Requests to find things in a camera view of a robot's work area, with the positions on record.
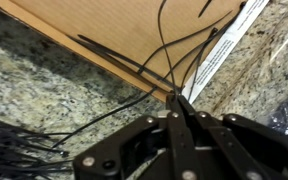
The flat brown cardboard box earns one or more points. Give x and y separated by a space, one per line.
117 26

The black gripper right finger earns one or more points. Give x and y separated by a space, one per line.
244 150

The pile of black zip-ties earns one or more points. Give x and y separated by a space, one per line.
10 156

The black zip-tie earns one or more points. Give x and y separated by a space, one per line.
104 117
213 32
117 55
110 58
217 30
184 43
159 26
205 8

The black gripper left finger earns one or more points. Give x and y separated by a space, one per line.
134 153

